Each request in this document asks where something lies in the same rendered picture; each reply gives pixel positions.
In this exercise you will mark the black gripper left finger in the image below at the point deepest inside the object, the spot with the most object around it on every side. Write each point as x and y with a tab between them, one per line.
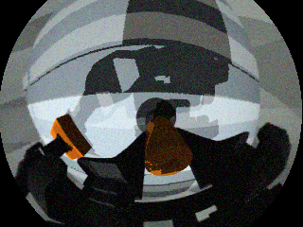
127	166

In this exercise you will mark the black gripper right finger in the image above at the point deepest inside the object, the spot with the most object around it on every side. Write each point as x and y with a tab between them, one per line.
208	154

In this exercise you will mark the black round pedestal with short shaft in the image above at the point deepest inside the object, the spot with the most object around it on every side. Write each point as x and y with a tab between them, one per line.
151	108

